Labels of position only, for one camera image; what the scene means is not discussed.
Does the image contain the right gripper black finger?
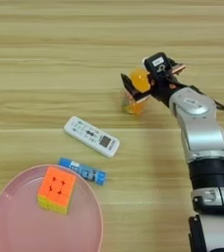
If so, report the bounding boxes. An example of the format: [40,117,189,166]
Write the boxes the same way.
[169,62,188,77]
[120,72,151,104]

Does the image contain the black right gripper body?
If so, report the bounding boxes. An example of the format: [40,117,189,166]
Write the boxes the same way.
[147,72,196,108]

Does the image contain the orange juice bottle white cap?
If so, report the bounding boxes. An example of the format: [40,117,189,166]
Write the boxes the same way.
[121,67,153,116]

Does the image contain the white remote control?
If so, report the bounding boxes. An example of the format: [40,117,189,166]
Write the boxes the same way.
[63,115,122,158]

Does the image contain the orange yellow puzzle cube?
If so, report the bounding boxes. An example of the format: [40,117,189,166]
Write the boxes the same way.
[36,165,78,217]

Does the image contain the pink round plate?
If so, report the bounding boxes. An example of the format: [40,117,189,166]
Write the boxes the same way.
[0,164,104,252]

